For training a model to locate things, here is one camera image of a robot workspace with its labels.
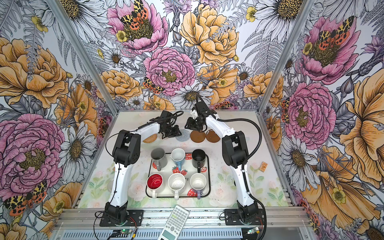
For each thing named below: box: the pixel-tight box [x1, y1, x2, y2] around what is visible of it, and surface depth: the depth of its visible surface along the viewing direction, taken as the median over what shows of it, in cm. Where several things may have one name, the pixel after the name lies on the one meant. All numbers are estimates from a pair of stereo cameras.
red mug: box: [146, 173, 164, 199], surface depth 81 cm
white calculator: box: [157, 205, 190, 240], surface depth 73 cm
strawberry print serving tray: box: [145, 153, 211, 200], surface depth 85 cm
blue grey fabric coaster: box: [175, 129, 191, 142], surface depth 107 cm
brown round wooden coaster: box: [205, 129, 221, 143], surface depth 107 cm
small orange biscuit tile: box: [258, 161, 268, 173], surface depth 93 cm
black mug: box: [192, 149, 206, 173], surface depth 91 cm
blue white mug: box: [170, 148, 186, 171], surface depth 89 cm
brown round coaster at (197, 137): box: [190, 130, 206, 143], surface depth 107 cm
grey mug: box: [150, 147, 168, 172], surface depth 89 cm
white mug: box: [167, 173, 186, 201], surface depth 81 cm
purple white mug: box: [189, 173, 207, 200], surface depth 85 cm
